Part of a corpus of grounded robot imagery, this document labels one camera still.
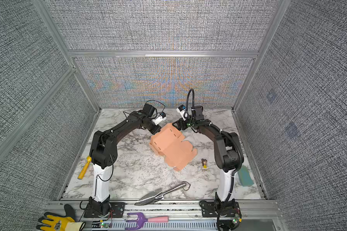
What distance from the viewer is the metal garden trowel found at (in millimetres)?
768

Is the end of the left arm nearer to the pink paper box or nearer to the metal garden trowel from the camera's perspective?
the pink paper box

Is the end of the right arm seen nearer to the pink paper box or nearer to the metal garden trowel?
the pink paper box

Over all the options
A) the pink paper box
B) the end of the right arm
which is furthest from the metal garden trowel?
the end of the right arm

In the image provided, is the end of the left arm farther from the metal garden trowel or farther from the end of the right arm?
the metal garden trowel

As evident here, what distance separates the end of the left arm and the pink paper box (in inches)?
2.5

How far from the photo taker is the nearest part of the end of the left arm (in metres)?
0.81

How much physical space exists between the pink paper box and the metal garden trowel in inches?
4.8

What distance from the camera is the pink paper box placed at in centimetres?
92
